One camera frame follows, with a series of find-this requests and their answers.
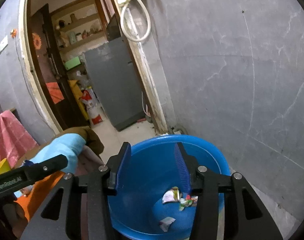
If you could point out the dark wooden door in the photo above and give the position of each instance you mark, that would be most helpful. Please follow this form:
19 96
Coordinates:
51 72

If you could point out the pink checked cloth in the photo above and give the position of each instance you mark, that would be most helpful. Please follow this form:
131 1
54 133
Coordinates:
15 140

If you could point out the white wall socket plate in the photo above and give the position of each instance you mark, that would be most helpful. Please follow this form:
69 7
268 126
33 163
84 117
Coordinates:
3 43

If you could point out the orange wall hook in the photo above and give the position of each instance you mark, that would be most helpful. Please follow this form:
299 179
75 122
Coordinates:
13 33

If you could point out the green box on shelf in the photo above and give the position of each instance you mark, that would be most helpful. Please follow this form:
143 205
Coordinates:
74 62

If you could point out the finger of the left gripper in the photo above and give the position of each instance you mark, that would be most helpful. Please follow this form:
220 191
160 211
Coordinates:
47 167

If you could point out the blue plastic bucket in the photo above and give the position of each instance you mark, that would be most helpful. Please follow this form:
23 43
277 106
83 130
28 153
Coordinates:
151 171

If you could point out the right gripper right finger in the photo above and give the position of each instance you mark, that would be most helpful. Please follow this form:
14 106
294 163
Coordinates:
245 215

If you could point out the striped blue orange brown cloth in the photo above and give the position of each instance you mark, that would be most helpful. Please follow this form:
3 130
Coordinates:
74 149

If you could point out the red yellow torn packet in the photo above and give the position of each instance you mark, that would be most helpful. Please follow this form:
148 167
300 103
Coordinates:
188 201

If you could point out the yellow plastic bowl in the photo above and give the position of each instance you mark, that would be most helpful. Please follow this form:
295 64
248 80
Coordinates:
4 166

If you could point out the white blue wrapper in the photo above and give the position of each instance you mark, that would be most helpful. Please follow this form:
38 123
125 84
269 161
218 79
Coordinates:
165 223

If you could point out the grey refrigerator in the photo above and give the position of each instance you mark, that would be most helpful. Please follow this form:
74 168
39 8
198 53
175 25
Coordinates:
115 83

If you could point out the black monitor on fridge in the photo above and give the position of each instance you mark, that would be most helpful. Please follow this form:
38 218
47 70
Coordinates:
112 29

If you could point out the wooden shelf unit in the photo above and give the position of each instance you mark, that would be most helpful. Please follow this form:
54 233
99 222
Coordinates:
79 26

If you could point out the white red wrapper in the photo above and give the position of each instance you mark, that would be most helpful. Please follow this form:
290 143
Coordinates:
171 196

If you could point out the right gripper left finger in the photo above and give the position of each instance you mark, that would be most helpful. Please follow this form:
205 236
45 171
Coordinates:
59 216

